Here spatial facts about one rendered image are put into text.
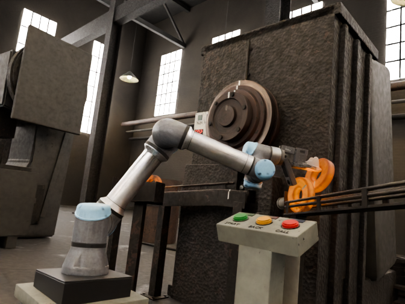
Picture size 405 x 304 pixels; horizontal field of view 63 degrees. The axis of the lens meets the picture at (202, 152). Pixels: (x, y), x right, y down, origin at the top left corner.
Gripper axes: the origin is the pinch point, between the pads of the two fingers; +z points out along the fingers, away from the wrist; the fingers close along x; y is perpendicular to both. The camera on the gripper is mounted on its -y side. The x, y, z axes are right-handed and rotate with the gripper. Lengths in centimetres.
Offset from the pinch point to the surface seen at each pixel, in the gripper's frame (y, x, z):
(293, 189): -10.2, 3.3, -9.3
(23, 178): -38, 222, -185
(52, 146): 2, 292, -184
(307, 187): -8.7, -6.8, -8.1
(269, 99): 36, 31, -17
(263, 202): -17.8, 27.5, -12.5
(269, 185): -9.0, 25.6, -11.6
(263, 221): -23, -52, -43
